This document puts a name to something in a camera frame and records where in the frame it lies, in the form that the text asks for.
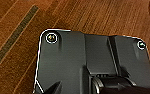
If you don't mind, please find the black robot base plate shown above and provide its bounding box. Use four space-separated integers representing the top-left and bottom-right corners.
32 29 150 94

